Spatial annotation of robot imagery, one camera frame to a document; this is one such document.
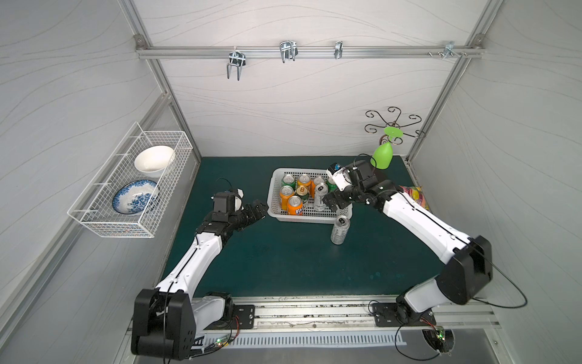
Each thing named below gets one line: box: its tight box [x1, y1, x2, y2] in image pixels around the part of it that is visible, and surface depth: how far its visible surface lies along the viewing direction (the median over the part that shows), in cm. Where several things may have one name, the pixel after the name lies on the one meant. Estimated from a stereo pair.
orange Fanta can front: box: [287, 194, 304, 216], surface depth 92 cm
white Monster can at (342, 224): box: [330, 215, 351, 245], surface depth 84 cm
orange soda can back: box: [297, 173, 312, 187], surface depth 100 cm
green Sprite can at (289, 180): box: [281, 173, 297, 192], surface depth 100 cm
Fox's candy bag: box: [399, 185, 430, 211], surface depth 104 cm
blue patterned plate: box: [112, 178, 157, 215], surface depth 65 cm
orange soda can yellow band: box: [279, 185, 295, 211], surface depth 95 cm
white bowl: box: [134, 144, 176, 179], surface depth 73 cm
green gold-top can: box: [295, 185, 310, 204], surface depth 96 cm
